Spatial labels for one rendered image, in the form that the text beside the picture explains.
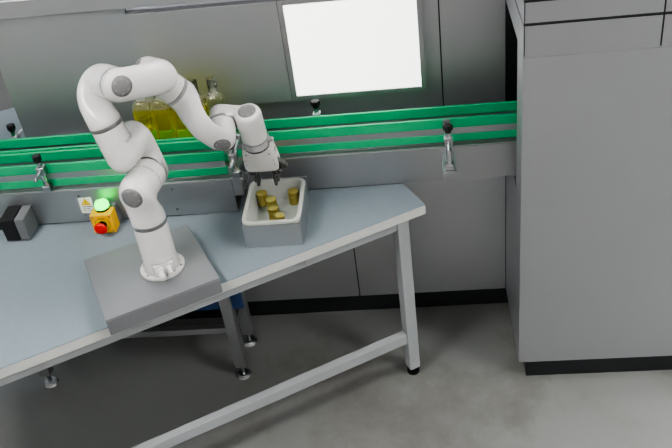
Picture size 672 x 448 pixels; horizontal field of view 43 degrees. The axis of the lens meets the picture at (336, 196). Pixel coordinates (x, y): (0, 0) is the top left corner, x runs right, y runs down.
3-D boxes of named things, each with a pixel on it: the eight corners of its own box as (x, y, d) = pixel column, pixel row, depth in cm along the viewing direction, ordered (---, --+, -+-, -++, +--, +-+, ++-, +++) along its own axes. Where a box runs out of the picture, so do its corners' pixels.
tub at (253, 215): (309, 199, 265) (305, 176, 260) (303, 243, 247) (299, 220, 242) (255, 202, 267) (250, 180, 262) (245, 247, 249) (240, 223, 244)
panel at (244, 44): (426, 86, 270) (420, -16, 250) (427, 90, 267) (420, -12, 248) (153, 107, 279) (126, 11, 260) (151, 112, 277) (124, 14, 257)
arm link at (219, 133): (164, 88, 229) (222, 127, 241) (161, 121, 220) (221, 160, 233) (185, 71, 225) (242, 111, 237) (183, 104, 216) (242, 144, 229)
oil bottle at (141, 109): (166, 151, 275) (151, 93, 262) (163, 160, 270) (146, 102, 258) (150, 152, 275) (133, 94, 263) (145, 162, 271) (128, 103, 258)
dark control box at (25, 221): (40, 225, 271) (31, 204, 266) (31, 240, 265) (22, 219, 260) (15, 227, 272) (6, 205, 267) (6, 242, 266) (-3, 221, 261)
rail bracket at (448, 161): (456, 168, 264) (453, 105, 252) (459, 199, 251) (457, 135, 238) (440, 169, 265) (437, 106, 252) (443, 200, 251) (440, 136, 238)
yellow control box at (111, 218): (122, 220, 268) (116, 201, 264) (116, 234, 262) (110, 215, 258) (101, 221, 269) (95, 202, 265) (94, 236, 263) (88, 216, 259)
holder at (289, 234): (310, 190, 270) (307, 170, 265) (303, 244, 247) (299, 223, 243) (257, 194, 272) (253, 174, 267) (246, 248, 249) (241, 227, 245)
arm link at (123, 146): (84, 137, 214) (110, 108, 227) (125, 214, 225) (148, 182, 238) (115, 130, 210) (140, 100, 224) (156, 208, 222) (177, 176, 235)
